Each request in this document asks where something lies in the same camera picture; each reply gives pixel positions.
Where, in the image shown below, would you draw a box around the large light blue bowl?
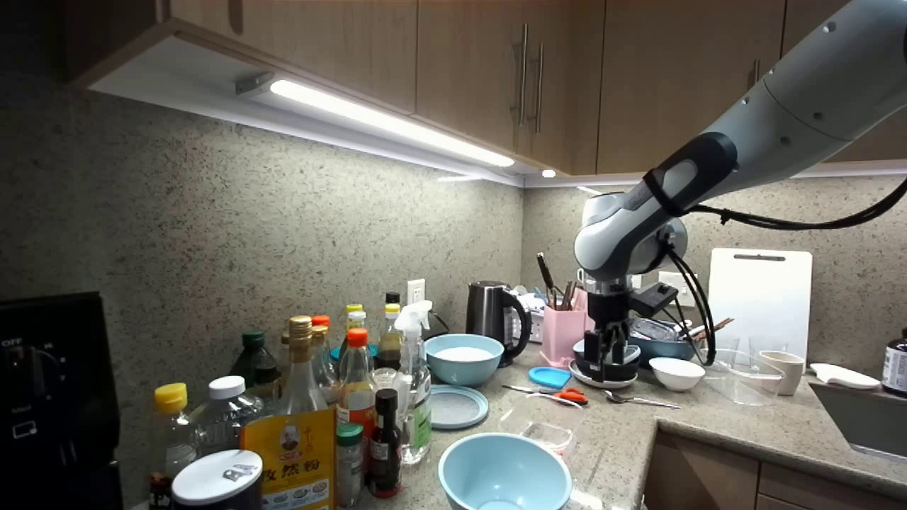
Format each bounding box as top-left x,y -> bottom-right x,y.
422,332 -> 507,388

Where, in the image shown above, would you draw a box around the wooden lower cabinet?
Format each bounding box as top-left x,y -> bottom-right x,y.
640,421 -> 907,510

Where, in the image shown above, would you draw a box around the tall thin condiment bottle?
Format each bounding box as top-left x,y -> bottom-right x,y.
378,292 -> 405,371

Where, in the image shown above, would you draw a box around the under-cabinet light strip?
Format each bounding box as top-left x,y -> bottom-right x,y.
235,67 -> 518,171

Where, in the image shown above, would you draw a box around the dark blue pan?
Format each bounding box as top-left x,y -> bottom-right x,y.
630,319 -> 704,361

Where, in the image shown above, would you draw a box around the small dark sauce bottle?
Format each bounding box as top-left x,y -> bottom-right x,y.
365,384 -> 403,502

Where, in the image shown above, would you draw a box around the pink utensil holder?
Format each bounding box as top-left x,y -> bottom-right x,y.
542,299 -> 590,367

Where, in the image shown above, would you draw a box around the dark green bottle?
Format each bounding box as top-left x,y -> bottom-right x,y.
232,329 -> 284,400

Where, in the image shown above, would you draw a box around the wooden utensil handle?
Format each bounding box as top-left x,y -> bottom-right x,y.
684,317 -> 738,341

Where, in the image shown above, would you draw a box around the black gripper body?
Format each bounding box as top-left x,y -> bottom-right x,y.
575,276 -> 640,366

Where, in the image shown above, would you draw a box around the black microwave oven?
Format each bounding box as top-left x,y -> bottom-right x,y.
0,292 -> 124,510

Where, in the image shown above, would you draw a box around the green cap small jar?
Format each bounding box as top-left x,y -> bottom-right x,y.
335,418 -> 369,506

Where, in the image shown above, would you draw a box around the black electric kettle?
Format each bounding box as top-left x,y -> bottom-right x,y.
464,281 -> 532,366

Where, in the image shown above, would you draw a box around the wooden cabinet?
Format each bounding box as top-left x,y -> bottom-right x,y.
597,0 -> 907,177
640,421 -> 907,510
66,0 -> 606,177

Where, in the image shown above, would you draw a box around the wooden upper cabinet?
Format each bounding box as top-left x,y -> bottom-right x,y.
597,0 -> 907,177
66,0 -> 606,177

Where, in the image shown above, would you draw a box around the yellow label oil bottle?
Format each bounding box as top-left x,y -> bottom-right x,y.
239,315 -> 341,510

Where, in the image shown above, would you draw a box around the yellow cap clear bottle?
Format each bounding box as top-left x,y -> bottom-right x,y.
154,380 -> 201,476

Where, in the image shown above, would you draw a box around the orange cap bottle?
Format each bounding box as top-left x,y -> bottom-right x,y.
337,324 -> 380,432

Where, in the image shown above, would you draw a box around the white oval dish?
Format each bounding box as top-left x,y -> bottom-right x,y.
808,358 -> 885,391

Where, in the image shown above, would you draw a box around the metal cabinet handle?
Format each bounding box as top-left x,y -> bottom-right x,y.
529,23 -> 546,135
512,23 -> 529,135

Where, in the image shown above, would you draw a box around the grey blue round plate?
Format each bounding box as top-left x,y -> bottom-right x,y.
424,383 -> 492,432

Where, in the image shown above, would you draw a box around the metal spoon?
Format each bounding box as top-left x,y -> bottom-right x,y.
604,388 -> 677,409

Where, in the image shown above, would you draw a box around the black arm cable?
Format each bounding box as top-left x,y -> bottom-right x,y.
655,171 -> 907,366

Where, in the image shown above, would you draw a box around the white cap clear bottle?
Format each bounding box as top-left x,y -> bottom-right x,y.
201,374 -> 266,451

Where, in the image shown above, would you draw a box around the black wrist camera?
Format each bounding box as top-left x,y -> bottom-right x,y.
631,281 -> 680,319

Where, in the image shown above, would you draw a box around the cyan round lid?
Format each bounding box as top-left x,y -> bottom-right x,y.
524,361 -> 575,391

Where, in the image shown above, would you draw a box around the orange handled scissors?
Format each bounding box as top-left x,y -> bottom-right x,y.
501,380 -> 590,409

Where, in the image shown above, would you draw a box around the small white bowl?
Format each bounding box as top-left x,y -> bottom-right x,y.
647,354 -> 708,392

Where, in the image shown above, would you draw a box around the kitchen sink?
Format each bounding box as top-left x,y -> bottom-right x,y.
813,380 -> 907,460

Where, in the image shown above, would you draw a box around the white cutting board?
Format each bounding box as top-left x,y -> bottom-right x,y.
705,245 -> 816,366

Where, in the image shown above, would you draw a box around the clear glass container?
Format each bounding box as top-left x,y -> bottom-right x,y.
721,357 -> 787,407

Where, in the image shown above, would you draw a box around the white mug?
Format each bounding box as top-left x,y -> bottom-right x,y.
760,349 -> 806,395

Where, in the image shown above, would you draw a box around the dark brown bottle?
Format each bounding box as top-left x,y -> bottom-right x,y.
879,324 -> 907,395

